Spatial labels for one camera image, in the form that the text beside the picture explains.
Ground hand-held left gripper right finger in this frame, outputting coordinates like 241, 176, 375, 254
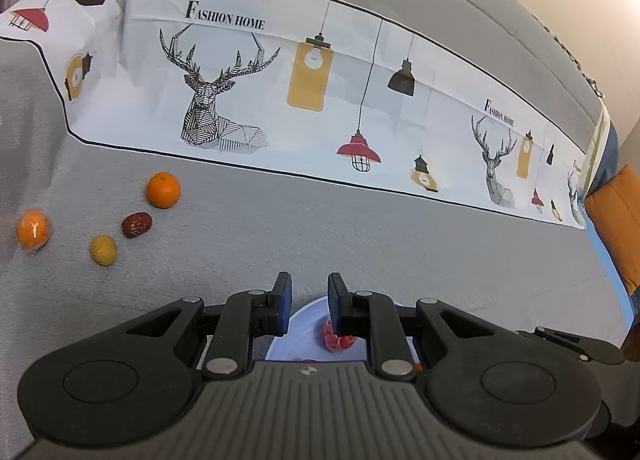
327, 273, 507, 381

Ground orange cushion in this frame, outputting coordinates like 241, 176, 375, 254
584, 165, 640, 293

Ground blue plate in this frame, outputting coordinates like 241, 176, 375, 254
267, 295, 425, 373

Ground plastic-wrapped orange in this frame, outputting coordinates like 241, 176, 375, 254
16, 209, 52, 251

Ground yellow-green small fruit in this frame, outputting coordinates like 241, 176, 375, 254
89, 235, 118, 267

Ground red date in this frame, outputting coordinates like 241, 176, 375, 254
121, 211, 153, 240

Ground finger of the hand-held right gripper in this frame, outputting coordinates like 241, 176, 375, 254
515, 326, 627, 366

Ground grey printed bed sheet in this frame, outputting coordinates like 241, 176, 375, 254
0, 0, 628, 446

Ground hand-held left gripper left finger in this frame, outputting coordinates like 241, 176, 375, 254
100, 271, 293, 381

